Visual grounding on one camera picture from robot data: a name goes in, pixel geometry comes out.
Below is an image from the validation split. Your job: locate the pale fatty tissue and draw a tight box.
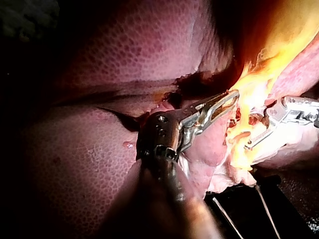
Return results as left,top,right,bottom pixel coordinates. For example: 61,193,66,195
205,151,259,194

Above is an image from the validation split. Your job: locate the left arm instrument jaw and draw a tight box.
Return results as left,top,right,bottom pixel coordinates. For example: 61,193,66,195
200,90,240,123
196,91,232,111

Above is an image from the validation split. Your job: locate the right arm instrument jaw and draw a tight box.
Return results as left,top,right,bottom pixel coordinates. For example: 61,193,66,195
244,121,278,150
248,106,270,120

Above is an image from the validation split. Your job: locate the gallbladder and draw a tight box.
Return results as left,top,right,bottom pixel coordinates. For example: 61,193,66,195
224,0,319,172

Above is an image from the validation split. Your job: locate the right arm instrument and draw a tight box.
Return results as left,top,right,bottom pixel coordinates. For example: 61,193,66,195
267,96,319,128

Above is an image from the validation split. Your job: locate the left arm instrument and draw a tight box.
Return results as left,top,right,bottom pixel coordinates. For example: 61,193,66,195
136,105,208,163

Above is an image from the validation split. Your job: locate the thin tube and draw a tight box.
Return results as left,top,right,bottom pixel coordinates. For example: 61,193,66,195
228,131,251,146

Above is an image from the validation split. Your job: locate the thin steel wire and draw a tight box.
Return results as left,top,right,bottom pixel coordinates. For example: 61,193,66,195
212,197,244,239
255,185,282,239

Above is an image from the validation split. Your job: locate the dark red liver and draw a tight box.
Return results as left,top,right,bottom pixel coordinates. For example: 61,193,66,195
22,0,319,239

